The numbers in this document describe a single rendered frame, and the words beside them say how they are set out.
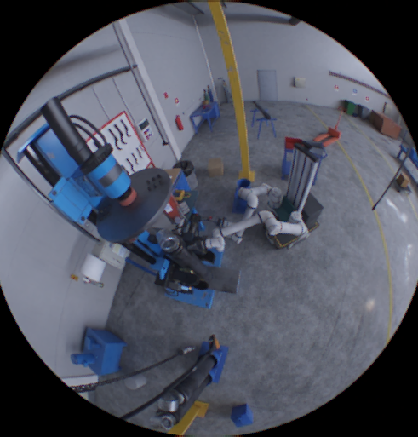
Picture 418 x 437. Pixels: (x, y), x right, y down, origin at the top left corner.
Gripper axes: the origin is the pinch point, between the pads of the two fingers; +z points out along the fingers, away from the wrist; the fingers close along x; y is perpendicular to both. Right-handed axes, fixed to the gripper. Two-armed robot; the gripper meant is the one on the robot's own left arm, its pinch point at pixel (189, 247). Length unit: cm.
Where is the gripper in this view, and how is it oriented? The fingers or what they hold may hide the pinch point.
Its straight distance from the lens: 151.0
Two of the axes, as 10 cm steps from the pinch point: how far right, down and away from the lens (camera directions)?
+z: -9.7, 2.4, 1.0
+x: 2.2, 5.5, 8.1
